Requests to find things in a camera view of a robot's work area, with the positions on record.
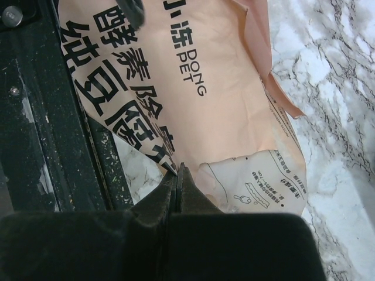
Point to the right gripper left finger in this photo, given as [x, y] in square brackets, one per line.
[89, 245]

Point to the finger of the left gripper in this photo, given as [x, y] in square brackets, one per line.
[133, 11]

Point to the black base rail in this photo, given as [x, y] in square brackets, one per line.
[53, 156]

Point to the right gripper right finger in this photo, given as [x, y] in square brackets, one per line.
[207, 244]

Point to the pink cat litter bag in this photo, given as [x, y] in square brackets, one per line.
[193, 85]

